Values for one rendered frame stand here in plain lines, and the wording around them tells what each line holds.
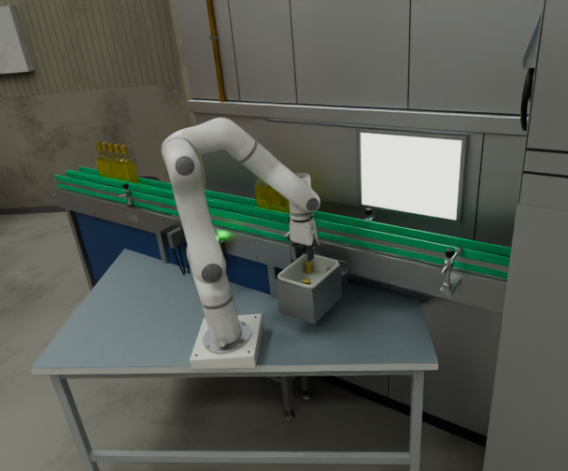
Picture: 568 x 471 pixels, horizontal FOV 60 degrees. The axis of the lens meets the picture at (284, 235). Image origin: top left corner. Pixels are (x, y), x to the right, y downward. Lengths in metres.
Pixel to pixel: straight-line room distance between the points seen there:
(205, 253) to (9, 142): 4.68
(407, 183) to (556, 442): 1.02
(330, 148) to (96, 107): 3.80
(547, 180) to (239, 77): 1.42
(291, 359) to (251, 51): 1.31
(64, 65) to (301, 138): 3.81
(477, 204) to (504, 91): 0.42
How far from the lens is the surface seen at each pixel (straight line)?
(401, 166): 1.99
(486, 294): 1.88
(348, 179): 2.11
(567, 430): 1.92
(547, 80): 1.43
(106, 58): 5.45
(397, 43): 1.93
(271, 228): 2.11
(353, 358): 1.91
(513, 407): 1.92
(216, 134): 1.58
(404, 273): 1.95
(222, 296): 1.81
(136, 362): 2.08
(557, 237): 1.55
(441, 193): 1.97
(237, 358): 1.89
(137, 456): 2.50
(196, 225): 1.66
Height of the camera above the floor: 1.98
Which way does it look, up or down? 26 degrees down
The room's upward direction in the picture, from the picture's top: 6 degrees counter-clockwise
